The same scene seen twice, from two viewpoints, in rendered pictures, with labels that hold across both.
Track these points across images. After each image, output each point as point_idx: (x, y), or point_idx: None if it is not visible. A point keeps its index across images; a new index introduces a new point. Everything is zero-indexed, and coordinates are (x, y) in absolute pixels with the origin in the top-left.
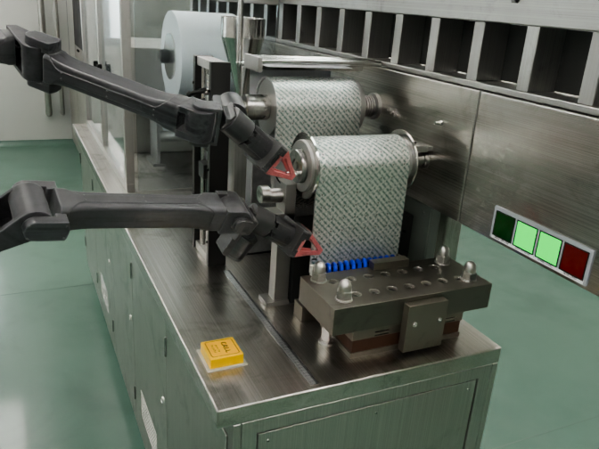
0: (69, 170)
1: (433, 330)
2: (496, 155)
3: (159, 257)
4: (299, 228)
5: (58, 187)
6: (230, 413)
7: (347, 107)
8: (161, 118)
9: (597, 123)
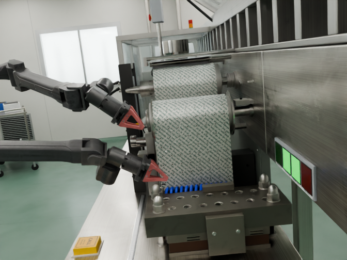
0: None
1: (235, 240)
2: (271, 97)
3: (112, 186)
4: (142, 161)
5: None
6: None
7: (205, 81)
8: (55, 97)
9: (301, 51)
